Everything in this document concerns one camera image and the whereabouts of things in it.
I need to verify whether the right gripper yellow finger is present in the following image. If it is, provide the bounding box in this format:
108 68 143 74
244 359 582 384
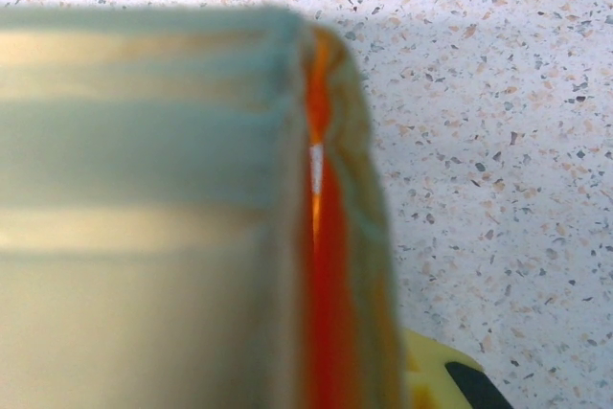
404 327 516 409

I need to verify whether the yellow paper box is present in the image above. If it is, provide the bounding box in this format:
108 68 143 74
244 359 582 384
0 4 408 409

